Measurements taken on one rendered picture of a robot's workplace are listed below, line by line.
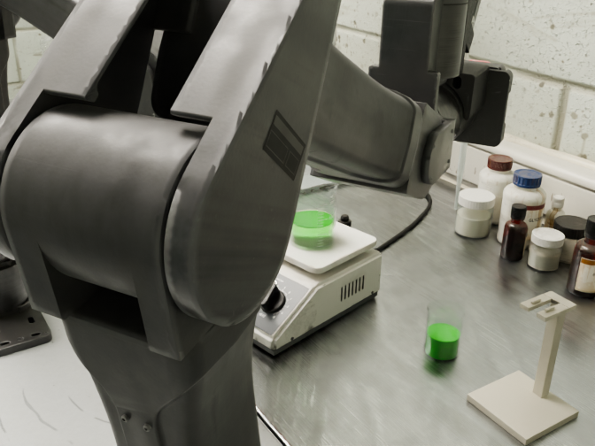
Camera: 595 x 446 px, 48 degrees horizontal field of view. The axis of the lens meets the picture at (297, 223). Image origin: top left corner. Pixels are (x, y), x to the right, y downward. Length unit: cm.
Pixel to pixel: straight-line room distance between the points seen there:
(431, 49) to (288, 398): 42
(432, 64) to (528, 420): 40
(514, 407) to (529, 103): 63
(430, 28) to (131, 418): 31
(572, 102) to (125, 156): 102
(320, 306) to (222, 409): 55
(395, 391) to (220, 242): 57
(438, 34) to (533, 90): 75
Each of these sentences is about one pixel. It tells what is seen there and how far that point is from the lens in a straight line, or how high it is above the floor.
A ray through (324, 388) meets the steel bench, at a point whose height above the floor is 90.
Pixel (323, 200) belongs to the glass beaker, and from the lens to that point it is 81.
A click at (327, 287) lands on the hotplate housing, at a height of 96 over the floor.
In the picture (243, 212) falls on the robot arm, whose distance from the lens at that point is 21.
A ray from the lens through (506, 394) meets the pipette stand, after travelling 77.
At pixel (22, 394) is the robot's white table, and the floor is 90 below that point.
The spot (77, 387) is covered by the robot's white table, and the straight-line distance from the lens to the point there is 79.
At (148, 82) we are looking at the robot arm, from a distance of 60.
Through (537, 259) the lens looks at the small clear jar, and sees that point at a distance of 103.
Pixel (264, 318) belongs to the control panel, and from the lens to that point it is 80.
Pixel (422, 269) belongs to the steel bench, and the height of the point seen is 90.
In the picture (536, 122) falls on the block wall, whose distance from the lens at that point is 123.
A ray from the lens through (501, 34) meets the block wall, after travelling 126.
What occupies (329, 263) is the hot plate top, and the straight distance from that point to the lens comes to 81.
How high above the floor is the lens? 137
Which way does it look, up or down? 25 degrees down
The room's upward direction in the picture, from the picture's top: 1 degrees clockwise
